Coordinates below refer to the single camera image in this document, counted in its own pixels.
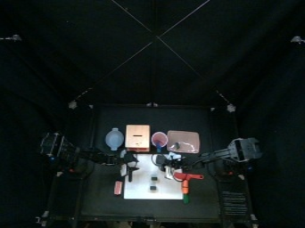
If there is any red toy knife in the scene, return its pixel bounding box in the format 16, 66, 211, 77
173, 173, 205, 183

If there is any pink toy sushi block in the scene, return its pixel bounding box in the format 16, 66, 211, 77
114, 180, 123, 196

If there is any white cutting board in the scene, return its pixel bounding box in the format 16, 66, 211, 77
123, 152, 185, 200

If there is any pink rectangular plate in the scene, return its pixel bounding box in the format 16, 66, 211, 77
166, 130, 202, 154

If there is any orange toy carrot green top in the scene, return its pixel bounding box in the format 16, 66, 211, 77
181, 179, 191, 205

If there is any wooden box red drawer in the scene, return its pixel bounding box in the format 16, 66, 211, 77
124, 124, 151, 153

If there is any white text label sticker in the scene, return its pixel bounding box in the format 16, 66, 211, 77
222, 191, 245, 216

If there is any pink measuring cup blue handle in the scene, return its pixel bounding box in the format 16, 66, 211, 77
150, 131, 169, 153

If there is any thin white diagonal cord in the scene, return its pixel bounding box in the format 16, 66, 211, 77
110, 0, 231, 105
72, 0, 211, 102

